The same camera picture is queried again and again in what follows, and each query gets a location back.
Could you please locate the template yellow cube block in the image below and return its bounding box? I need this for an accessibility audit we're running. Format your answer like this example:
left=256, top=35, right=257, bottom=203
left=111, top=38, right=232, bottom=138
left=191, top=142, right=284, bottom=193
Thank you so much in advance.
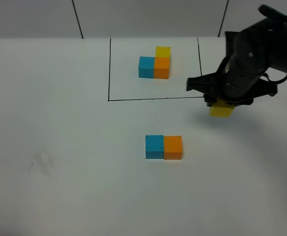
left=155, top=46, right=171, bottom=58

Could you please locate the template orange cube block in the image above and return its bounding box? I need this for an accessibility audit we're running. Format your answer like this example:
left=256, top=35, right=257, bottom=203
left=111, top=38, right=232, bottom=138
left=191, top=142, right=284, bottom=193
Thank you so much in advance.
left=154, top=57, right=171, bottom=79

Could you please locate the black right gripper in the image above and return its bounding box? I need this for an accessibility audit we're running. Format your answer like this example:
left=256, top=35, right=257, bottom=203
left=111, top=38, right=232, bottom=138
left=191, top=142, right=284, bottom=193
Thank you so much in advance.
left=186, top=57, right=278, bottom=107

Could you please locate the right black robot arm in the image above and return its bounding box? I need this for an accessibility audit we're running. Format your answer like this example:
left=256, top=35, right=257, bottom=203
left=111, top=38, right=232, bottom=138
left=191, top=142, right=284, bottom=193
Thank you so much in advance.
left=186, top=4, right=287, bottom=107

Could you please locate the template blue cube block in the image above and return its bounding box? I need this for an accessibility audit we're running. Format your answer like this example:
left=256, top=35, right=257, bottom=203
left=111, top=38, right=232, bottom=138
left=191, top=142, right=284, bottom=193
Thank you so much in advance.
left=138, top=57, right=155, bottom=79

